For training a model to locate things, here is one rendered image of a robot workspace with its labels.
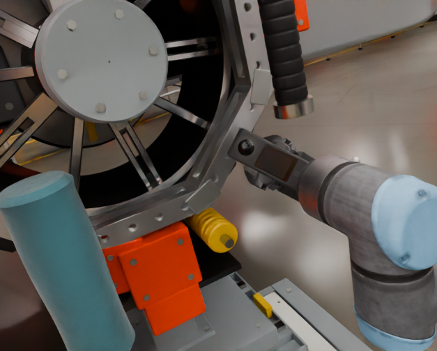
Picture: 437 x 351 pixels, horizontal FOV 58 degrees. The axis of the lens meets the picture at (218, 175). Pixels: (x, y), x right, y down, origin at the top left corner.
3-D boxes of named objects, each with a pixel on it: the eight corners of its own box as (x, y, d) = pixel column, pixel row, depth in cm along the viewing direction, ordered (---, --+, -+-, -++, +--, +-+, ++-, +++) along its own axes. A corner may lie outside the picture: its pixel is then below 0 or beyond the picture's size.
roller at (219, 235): (190, 201, 95) (184, 180, 93) (247, 251, 69) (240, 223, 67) (168, 209, 94) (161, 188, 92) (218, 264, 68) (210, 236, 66)
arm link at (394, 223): (399, 292, 40) (394, 205, 36) (320, 244, 51) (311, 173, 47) (463, 257, 43) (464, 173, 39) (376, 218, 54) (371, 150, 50)
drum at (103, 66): (144, 96, 64) (116, 4, 59) (189, 108, 45) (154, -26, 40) (56, 122, 59) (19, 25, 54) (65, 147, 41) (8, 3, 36)
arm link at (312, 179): (305, 214, 48) (342, 144, 48) (283, 202, 53) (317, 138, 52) (350, 237, 53) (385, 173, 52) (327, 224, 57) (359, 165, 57)
